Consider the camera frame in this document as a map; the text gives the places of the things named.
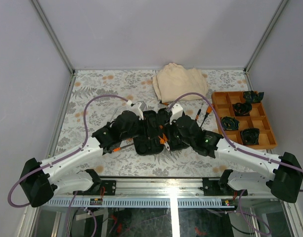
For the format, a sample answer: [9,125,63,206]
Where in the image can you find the cream cloth bag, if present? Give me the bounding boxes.
[152,63,209,103]

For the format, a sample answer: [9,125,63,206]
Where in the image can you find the dark tape roll top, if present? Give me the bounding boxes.
[243,90,264,104]

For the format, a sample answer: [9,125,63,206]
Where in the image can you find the orange black needle-nose pliers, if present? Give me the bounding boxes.
[158,133,171,154]

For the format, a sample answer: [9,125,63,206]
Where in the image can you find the dark tape roll bottom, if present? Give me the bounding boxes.
[241,128,260,145]

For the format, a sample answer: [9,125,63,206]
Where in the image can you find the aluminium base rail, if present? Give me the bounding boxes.
[46,178,240,209]

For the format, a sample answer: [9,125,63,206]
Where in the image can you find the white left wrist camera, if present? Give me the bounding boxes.
[126,100,146,120]

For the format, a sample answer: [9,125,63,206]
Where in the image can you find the orange handled long screwdriver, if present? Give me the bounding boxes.
[201,106,214,126]

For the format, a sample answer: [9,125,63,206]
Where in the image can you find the floral table mat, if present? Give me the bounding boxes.
[48,69,275,177]

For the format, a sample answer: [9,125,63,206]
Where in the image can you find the dark tape roll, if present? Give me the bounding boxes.
[233,102,252,117]
[243,90,264,104]
[241,128,260,145]
[220,117,240,131]

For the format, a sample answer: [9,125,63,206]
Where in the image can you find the dark green tool case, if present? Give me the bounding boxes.
[133,108,185,156]

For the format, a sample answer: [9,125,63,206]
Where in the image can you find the small black orange screwdriver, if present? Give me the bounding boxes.
[195,103,203,121]

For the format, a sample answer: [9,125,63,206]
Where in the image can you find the orange utility knife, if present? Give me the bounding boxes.
[113,143,134,152]

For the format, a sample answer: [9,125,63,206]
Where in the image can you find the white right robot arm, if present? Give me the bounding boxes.
[170,115,303,203]

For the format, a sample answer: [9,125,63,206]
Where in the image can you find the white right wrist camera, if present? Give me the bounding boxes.
[168,104,183,124]

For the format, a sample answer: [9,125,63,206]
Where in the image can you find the orange compartment tray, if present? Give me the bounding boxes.
[212,91,277,150]

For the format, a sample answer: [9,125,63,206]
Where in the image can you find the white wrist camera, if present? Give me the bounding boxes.
[126,100,146,120]
[168,104,183,124]

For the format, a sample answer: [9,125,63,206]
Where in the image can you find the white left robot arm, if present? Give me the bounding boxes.
[20,111,143,207]

